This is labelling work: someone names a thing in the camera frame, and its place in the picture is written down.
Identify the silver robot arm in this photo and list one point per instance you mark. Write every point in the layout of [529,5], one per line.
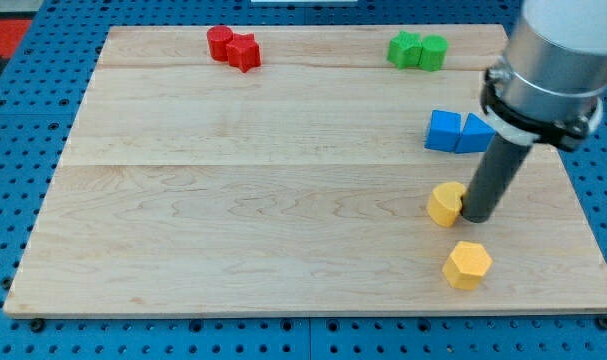
[546,85]

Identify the blue cube block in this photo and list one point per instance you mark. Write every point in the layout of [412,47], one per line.
[443,131]

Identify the blue triangle block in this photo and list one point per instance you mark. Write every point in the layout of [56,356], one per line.
[475,137]

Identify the light wooden board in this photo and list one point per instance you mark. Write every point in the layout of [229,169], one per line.
[189,189]

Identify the red star block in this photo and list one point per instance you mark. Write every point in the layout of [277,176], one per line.
[243,52]

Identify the yellow heart block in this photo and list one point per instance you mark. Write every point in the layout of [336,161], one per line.
[445,203]

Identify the green star block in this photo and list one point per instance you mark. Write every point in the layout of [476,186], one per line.
[405,50]

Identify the red cylinder block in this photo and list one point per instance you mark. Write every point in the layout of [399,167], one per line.
[218,37]

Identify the yellow hexagon block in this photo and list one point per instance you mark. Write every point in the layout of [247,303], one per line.
[467,265]

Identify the green cylinder block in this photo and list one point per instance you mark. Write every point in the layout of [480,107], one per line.
[434,49]

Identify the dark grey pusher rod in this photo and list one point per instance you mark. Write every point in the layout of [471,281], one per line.
[497,169]

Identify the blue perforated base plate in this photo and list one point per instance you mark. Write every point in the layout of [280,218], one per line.
[41,85]

